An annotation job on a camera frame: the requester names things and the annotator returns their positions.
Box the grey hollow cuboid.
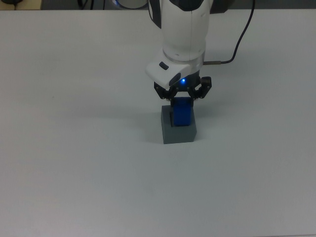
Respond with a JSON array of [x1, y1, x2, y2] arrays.
[[160, 104, 198, 145]]

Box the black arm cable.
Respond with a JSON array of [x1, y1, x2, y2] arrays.
[[203, 0, 256, 66]]

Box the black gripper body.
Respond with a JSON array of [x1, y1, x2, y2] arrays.
[[170, 71, 202, 92]]

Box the blue block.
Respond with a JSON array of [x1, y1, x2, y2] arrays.
[[171, 97, 194, 127]]

